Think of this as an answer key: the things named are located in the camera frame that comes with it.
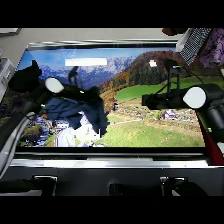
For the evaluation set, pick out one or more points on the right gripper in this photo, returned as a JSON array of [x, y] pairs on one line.
[[155, 100]]

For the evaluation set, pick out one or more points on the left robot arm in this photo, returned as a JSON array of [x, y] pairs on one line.
[[53, 86]]

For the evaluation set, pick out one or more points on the purple garment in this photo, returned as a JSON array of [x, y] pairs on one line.
[[214, 50]]

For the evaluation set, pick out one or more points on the blue garment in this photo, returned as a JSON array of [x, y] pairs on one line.
[[91, 113]]

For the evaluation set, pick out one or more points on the silver frame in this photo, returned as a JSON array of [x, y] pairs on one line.
[[110, 163]]

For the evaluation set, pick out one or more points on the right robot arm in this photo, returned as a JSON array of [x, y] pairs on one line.
[[200, 98]]

